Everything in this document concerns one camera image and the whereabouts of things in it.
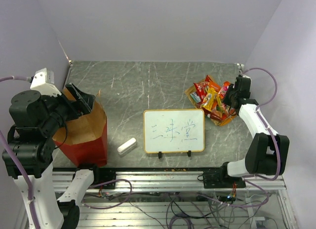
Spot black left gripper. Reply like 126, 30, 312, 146
40, 81, 96, 134

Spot orange fruit candy bag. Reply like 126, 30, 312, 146
211, 80, 232, 118

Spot small yellow snack packet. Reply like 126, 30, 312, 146
201, 87, 218, 111

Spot red orange snack bag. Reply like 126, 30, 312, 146
194, 75, 212, 101

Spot green red candy bag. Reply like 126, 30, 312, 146
190, 92, 201, 104

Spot red paper bag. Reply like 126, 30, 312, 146
52, 100, 108, 167

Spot orange white snack packet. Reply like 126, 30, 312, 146
209, 81, 221, 93

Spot tan teal chips bag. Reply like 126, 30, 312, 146
184, 85, 201, 109

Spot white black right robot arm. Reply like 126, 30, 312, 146
217, 75, 290, 188

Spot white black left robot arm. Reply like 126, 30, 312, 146
2, 84, 101, 229

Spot white whiteboard eraser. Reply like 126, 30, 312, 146
117, 138, 137, 155

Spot yellow framed whiteboard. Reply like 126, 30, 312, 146
143, 109, 205, 154

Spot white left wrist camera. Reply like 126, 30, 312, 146
30, 68, 61, 97

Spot aluminium frame base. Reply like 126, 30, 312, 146
52, 168, 298, 229

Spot loose cables under table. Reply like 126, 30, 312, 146
81, 181, 279, 229

